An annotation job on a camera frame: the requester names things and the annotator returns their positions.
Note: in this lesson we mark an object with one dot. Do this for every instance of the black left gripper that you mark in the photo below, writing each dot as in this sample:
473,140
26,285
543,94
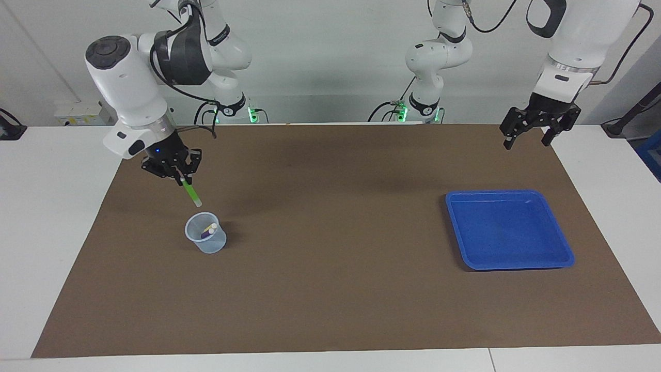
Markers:
547,111

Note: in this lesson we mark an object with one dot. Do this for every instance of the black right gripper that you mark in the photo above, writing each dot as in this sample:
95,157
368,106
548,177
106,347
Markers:
168,150

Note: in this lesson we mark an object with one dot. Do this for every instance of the green pen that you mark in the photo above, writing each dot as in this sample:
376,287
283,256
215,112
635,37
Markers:
192,194

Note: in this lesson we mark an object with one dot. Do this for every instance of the yellow pen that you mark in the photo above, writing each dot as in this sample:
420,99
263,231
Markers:
211,227

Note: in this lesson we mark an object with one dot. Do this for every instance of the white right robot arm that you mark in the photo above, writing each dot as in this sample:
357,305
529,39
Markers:
124,82

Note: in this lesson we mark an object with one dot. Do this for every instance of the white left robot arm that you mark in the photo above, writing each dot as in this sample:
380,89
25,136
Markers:
578,31

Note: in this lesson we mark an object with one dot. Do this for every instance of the blue plastic tray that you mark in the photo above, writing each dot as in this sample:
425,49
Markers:
516,232

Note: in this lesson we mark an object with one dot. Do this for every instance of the purple pen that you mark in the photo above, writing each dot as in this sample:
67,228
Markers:
206,234

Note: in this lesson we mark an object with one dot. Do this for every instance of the black stand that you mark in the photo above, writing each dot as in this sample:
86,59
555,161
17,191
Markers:
617,126

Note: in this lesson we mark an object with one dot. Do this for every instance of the clear plastic cup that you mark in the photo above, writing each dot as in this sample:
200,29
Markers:
206,247

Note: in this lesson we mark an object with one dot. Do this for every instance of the white electrical socket box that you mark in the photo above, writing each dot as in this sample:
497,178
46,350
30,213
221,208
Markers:
82,113

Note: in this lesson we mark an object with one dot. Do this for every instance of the blue crate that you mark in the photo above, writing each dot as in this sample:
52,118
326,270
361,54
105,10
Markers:
651,157

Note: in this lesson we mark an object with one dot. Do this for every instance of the brown table mat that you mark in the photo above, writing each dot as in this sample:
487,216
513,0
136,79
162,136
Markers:
335,258

